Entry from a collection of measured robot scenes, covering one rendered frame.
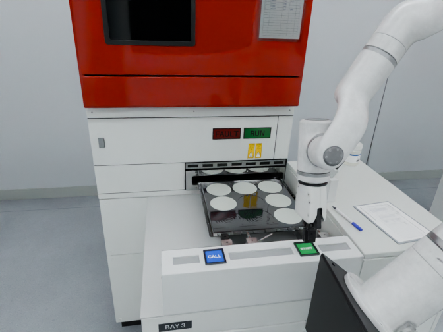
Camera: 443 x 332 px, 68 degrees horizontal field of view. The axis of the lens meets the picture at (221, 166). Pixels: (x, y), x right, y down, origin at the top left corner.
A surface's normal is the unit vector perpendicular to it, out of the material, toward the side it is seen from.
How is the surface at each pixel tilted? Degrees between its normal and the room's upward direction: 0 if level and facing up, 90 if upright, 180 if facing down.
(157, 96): 90
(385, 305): 57
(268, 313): 90
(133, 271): 90
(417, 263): 50
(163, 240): 0
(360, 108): 42
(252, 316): 90
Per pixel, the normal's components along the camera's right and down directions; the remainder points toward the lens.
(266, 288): 0.17, 0.43
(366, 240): 0.04, -0.90
